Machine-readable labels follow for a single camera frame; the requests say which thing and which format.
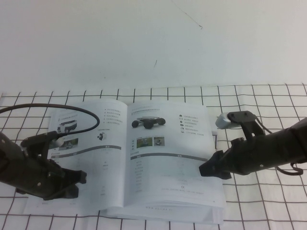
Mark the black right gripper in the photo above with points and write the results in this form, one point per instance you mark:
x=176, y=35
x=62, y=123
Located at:
x=242, y=155

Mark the white black-grid tablecloth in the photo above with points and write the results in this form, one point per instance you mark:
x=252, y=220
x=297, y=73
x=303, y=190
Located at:
x=263, y=203

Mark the black left camera bracket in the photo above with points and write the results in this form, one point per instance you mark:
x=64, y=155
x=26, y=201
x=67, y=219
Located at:
x=36, y=143

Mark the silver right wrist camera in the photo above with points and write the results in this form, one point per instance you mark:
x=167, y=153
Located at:
x=221, y=121

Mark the white product catalogue book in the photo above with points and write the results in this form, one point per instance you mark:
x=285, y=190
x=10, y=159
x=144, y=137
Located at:
x=153, y=172

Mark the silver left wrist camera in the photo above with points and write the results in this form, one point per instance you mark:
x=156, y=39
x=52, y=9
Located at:
x=58, y=142

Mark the black right camera bracket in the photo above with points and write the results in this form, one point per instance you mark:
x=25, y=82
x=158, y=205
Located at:
x=249, y=129

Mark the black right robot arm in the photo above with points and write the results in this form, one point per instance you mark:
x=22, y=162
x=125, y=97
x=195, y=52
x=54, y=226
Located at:
x=285, y=146

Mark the black camera bracket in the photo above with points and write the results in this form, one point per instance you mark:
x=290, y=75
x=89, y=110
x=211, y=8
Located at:
x=36, y=143
x=249, y=129

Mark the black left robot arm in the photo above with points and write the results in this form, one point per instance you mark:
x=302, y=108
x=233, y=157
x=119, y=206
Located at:
x=9, y=158

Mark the closed white brochure book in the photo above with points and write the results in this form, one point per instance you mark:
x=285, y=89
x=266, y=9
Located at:
x=168, y=214

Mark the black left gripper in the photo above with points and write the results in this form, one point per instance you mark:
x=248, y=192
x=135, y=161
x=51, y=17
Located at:
x=36, y=177

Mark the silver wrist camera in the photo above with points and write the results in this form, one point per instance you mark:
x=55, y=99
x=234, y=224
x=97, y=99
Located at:
x=58, y=142
x=221, y=121

